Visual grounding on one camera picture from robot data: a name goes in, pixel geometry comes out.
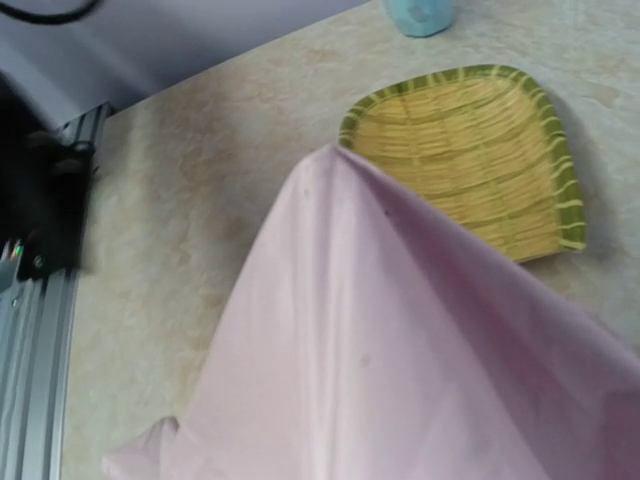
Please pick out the aluminium front rail frame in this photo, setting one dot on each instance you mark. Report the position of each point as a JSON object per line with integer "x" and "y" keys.
{"x": 36, "y": 320}

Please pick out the pink and black umbrella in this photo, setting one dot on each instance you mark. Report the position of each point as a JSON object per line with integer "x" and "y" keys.
{"x": 369, "y": 336}

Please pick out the light blue enamel mug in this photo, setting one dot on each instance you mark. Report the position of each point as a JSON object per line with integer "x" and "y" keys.
{"x": 420, "y": 18}

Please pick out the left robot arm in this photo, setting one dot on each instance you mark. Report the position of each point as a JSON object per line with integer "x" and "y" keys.
{"x": 51, "y": 16}

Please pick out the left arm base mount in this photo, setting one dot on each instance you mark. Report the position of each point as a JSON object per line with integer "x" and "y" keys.
{"x": 45, "y": 184}

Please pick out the woven bamboo tray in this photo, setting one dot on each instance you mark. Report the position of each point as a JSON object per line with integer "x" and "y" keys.
{"x": 483, "y": 144}

